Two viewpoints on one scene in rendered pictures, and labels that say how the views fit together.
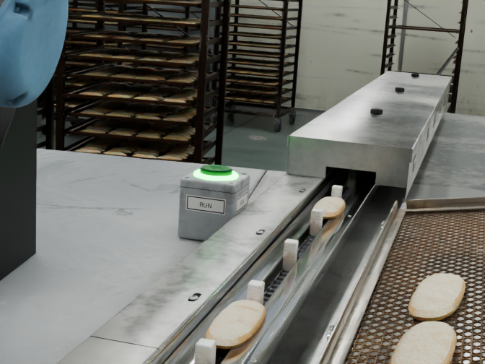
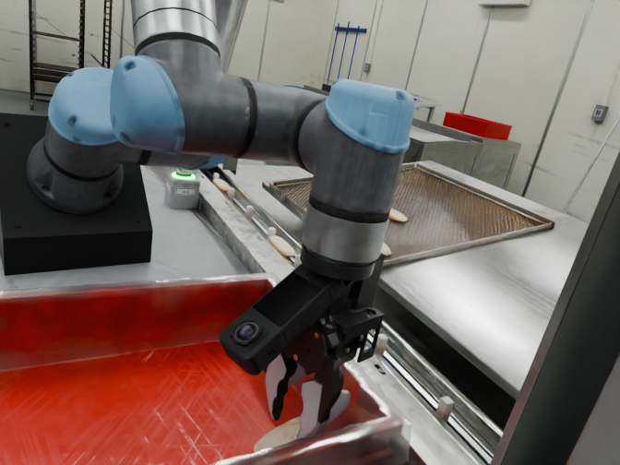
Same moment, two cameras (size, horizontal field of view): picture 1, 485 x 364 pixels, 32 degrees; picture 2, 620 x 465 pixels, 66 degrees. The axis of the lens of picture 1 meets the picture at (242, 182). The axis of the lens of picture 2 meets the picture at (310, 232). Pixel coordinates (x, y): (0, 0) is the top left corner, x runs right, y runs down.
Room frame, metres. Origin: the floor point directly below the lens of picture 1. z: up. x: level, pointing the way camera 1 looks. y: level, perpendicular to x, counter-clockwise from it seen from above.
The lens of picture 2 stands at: (-0.02, 0.63, 1.23)
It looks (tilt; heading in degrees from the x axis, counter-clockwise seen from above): 20 degrees down; 314
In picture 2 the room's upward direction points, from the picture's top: 11 degrees clockwise
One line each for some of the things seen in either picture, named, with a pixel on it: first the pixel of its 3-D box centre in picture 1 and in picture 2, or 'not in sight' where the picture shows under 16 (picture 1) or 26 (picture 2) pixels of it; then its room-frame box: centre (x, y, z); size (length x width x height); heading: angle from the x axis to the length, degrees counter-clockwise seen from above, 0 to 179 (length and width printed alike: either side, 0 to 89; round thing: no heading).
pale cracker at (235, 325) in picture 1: (237, 320); (281, 244); (0.65, 0.00, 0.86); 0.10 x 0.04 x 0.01; 165
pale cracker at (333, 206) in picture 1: (328, 206); (221, 184); (1.06, -0.11, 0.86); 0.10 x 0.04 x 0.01; 165
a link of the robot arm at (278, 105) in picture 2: not in sight; (287, 125); (0.35, 0.31, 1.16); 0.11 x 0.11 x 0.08; 80
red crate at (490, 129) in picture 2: not in sight; (476, 125); (2.16, -3.58, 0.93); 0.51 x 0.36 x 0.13; 169
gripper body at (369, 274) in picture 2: not in sight; (331, 305); (0.24, 0.30, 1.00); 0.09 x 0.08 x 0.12; 90
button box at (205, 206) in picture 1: (215, 218); (182, 196); (1.01, 0.03, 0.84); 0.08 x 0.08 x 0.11; 75
